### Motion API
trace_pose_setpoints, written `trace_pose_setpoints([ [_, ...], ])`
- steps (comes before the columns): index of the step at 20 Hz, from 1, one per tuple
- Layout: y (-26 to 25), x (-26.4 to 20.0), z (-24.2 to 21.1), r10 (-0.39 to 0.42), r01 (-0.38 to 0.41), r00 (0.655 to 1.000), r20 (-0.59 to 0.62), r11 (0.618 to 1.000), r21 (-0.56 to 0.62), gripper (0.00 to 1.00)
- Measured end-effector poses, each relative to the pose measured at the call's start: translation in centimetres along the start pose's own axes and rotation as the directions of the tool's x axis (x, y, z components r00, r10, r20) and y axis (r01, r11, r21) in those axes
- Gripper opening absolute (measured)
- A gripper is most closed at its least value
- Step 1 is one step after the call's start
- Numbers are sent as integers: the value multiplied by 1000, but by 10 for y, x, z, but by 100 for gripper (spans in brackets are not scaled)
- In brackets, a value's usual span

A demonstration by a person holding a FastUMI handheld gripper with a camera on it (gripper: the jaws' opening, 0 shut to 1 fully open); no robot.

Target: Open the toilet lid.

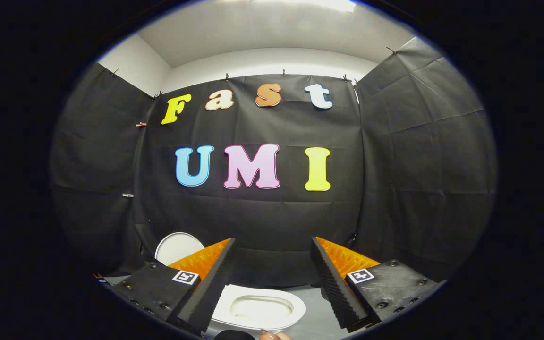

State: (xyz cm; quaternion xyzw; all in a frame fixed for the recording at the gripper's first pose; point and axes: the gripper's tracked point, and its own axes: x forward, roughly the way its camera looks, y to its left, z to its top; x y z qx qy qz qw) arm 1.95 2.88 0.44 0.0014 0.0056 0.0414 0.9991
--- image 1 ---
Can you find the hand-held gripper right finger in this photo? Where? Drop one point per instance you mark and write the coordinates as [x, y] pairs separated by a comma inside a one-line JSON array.
[[333, 283]]

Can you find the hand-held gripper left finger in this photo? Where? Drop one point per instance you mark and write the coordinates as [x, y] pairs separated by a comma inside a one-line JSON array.
[[213, 283]]

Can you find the black backdrop cloth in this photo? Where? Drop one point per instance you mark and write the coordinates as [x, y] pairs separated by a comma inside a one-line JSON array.
[[262, 217]]

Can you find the ceiling light panel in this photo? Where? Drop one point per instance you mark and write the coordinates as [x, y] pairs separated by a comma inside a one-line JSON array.
[[310, 4]]

